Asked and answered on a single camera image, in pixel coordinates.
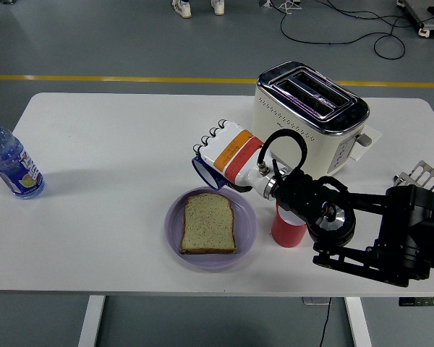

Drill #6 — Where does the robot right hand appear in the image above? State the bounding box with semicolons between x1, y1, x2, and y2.
192;118;278;199

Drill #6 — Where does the blue cup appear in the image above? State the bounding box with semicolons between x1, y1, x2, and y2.
191;155;228;191

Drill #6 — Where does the bread slice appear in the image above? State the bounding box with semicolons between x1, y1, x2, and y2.
179;192;238;255

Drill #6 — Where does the red cup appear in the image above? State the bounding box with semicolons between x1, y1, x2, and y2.
271;200;307;249

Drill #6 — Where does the cream and chrome toaster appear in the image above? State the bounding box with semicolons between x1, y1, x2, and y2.
250;61;373;178

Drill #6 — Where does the purple plate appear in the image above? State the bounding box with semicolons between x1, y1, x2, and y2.
164;185;258;273

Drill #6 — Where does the grey box under table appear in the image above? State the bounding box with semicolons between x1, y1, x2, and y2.
302;296;332;307

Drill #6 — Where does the metal toast rack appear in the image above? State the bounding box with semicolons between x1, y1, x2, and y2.
393;160;434;193

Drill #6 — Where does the white table leg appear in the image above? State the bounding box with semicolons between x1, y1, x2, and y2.
344;296;373;347
77;295;106;347

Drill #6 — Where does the blue-capped water bottle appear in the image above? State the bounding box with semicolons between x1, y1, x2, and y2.
0;117;46;200

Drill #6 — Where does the equipment cart with wheels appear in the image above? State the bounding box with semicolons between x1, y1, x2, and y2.
396;0;434;39

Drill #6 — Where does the black table control panel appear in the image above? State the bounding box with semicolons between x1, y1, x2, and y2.
399;296;434;307

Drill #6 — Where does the white floor cable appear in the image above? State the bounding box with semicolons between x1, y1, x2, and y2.
276;0;303;15

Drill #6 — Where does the black floor cable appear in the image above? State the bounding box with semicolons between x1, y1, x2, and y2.
279;0;434;61

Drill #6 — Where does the thin black hanging cable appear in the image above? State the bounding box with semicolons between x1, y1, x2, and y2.
318;296;333;347

